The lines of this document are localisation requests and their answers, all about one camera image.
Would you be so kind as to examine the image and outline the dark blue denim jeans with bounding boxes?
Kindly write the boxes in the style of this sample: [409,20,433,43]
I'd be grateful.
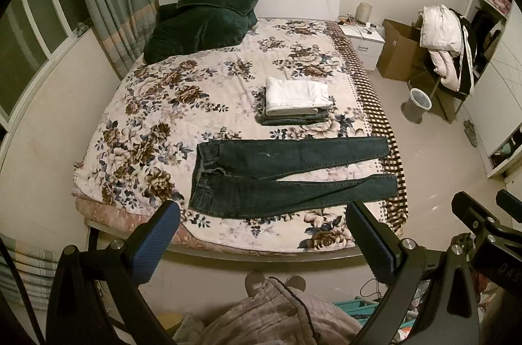
[189,136,398,219]

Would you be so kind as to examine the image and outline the grey quilted pajama clothing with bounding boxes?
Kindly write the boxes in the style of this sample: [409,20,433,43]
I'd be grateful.
[174,277,362,344]

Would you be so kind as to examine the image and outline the striped folded cloth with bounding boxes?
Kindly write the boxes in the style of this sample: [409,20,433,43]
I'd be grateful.
[1,234,59,310]

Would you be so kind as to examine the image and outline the teal plastic basket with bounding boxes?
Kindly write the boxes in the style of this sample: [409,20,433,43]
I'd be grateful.
[333,298,379,325]

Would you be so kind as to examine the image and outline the white wardrobe shelf unit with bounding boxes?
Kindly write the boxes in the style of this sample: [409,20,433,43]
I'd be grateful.
[465,0,521,177]

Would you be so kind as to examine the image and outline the grey waste bin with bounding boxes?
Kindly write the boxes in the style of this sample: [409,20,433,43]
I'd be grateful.
[401,88,432,124]

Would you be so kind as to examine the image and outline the grey slipper right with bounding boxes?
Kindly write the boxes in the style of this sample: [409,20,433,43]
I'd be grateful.
[285,274,307,292]

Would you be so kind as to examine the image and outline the grey slipper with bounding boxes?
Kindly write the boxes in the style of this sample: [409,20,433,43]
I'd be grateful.
[244,271,266,297]
[285,274,307,292]

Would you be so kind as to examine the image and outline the floral bed blanket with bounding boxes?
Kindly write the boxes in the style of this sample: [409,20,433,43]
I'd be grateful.
[74,19,408,255]

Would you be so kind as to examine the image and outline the grey slipper left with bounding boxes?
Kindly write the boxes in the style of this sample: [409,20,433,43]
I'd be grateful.
[244,271,266,297]

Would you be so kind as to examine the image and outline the wooden chair with clothes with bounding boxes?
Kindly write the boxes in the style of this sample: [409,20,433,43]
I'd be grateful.
[419,4,478,103]

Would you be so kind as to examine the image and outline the brown cardboard box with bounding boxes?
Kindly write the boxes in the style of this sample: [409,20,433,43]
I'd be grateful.
[377,19,428,82]

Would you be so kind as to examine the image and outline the white puffy jacket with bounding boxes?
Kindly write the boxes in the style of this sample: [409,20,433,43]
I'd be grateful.
[419,5,472,95]

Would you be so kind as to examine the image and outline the folded dark jeans stack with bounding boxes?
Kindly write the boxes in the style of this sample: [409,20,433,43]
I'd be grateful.
[255,109,329,126]

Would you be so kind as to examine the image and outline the white nightstand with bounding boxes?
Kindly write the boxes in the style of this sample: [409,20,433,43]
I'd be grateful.
[340,24,385,71]

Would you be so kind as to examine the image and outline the beige table lamp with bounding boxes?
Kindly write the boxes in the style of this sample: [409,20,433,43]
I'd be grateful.
[355,2,373,24]

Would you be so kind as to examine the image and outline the dark green plush blanket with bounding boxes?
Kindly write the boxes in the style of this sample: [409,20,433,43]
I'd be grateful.
[143,4,257,65]

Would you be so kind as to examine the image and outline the white frame window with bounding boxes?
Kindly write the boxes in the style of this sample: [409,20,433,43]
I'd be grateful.
[0,0,93,132]

